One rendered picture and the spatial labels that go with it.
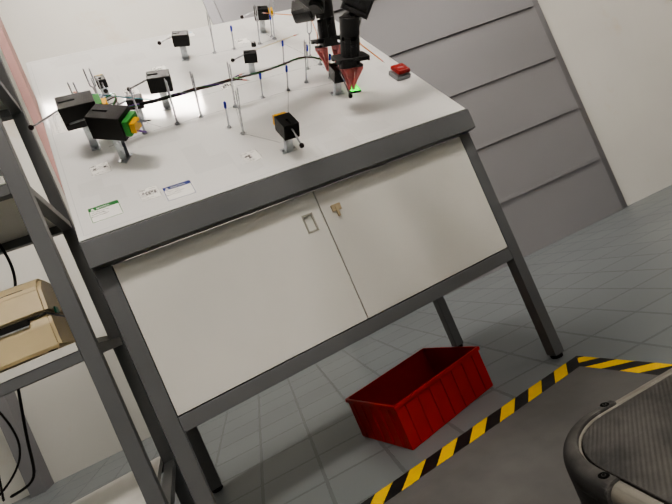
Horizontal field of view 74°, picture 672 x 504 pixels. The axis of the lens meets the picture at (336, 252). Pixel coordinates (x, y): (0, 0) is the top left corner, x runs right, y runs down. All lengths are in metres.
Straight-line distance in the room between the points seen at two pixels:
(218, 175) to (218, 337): 0.43
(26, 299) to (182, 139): 0.58
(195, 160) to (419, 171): 0.67
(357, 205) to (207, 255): 0.45
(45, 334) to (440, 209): 1.10
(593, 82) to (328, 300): 3.65
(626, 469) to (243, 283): 0.88
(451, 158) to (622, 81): 3.32
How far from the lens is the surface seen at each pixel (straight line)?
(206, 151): 1.35
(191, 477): 1.23
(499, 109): 3.88
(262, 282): 1.20
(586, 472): 0.68
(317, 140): 1.35
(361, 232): 1.30
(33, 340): 1.21
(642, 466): 0.68
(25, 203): 1.21
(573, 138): 4.17
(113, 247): 1.16
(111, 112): 1.31
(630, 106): 4.68
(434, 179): 1.46
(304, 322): 1.22
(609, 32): 4.83
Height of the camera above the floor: 0.61
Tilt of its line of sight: level
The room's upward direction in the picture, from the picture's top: 24 degrees counter-clockwise
